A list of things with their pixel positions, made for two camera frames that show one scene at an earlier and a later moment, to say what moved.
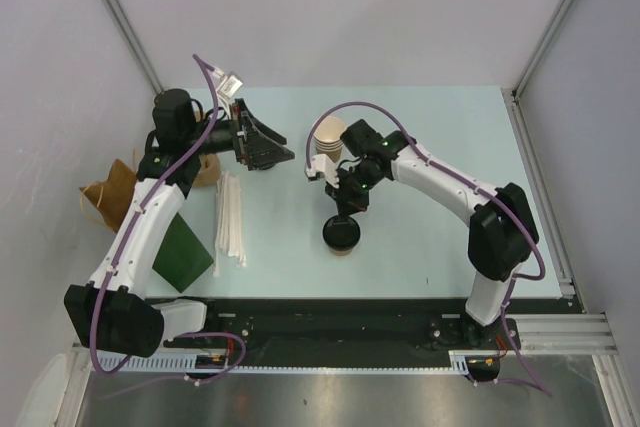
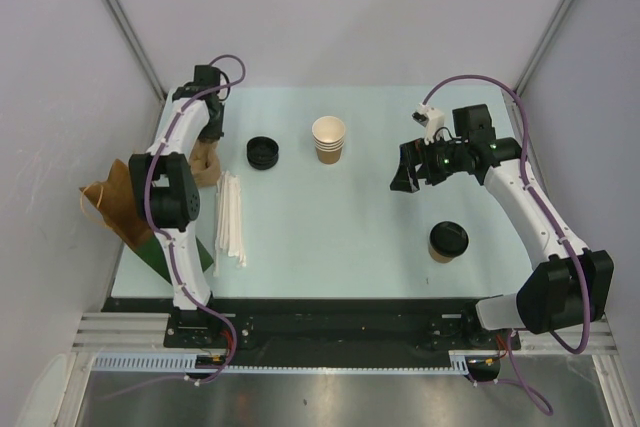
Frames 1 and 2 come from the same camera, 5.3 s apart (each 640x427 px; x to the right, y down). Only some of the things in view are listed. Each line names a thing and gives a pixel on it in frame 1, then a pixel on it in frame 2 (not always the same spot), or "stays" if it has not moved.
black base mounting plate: (407, 325) stays
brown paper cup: (339, 252) → (439, 257)
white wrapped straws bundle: (229, 219) stays
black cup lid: (341, 232) → (448, 238)
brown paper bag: (113, 195) stays
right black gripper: (347, 202) → (413, 153)
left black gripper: (247, 152) → (215, 132)
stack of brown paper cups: (327, 137) stays
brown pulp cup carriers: (209, 171) stays
